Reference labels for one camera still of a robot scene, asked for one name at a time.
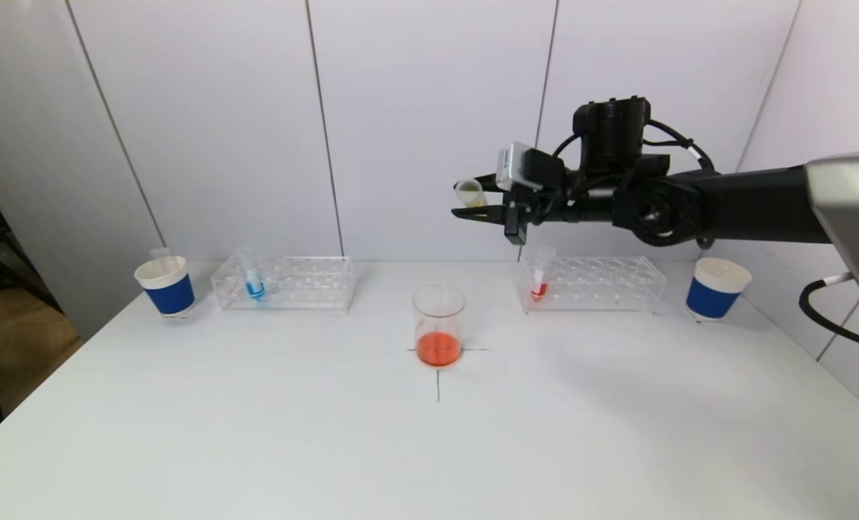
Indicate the clear glass beaker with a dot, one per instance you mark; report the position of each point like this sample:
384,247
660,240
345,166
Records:
438,332

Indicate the test tube with yellow pigment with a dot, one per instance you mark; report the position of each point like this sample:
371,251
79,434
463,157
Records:
470,193

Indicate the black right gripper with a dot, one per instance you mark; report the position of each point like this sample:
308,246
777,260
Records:
552,206

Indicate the test tube with blue pigment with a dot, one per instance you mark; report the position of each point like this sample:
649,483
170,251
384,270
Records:
253,282

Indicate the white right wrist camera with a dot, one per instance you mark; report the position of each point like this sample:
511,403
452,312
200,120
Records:
523,167

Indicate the clear acrylic test tube rack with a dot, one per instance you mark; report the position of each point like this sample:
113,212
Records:
303,285
595,289

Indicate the test tube with red pigment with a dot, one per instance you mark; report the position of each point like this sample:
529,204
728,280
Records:
539,285
160,254

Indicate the blue and white paper cup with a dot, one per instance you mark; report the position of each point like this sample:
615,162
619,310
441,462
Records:
169,292
714,296

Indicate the grey and black right arm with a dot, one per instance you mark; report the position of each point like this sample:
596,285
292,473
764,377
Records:
747,206

